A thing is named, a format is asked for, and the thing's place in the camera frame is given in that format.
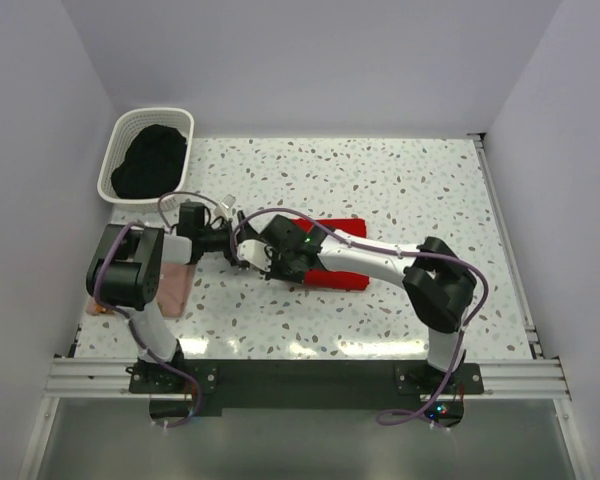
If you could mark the aluminium front rail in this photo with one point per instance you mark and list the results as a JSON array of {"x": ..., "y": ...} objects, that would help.
[{"x": 502, "y": 379}]

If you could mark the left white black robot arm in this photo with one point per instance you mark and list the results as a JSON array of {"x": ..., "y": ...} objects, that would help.
[{"x": 123, "y": 275}]

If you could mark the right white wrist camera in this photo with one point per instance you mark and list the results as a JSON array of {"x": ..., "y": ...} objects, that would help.
[{"x": 254, "y": 252}]

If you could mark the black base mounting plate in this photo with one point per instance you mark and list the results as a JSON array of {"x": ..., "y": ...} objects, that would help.
[{"x": 207, "y": 388}]

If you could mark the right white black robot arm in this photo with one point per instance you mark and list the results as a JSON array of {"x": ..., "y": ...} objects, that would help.
[{"x": 439, "y": 286}]

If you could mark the red t shirt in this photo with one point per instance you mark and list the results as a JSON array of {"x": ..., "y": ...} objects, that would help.
[{"x": 337, "y": 266}]

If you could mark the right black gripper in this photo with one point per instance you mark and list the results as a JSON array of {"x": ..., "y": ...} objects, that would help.
[{"x": 274, "y": 272}]

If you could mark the white plastic laundry basket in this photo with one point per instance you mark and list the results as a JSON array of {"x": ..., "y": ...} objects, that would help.
[{"x": 125, "y": 130}]

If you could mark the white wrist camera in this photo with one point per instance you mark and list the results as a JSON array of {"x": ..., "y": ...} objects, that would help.
[
  {"x": 223, "y": 208},
  {"x": 254, "y": 252}
]

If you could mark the aluminium rail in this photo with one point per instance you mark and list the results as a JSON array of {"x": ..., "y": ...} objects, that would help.
[
  {"x": 502, "y": 379},
  {"x": 533, "y": 339}
]

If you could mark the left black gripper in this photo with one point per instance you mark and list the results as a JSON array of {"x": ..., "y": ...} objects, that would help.
[{"x": 245, "y": 231}]

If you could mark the black garment in basket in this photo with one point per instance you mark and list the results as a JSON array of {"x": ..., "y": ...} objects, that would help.
[{"x": 152, "y": 165}]

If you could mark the folded pink t shirt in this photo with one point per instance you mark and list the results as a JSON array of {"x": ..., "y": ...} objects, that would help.
[{"x": 174, "y": 289}]

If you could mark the aluminium right side rail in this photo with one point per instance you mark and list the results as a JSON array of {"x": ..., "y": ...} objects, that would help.
[{"x": 533, "y": 339}]

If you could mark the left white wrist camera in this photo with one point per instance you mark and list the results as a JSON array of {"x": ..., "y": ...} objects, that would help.
[{"x": 223, "y": 208}]

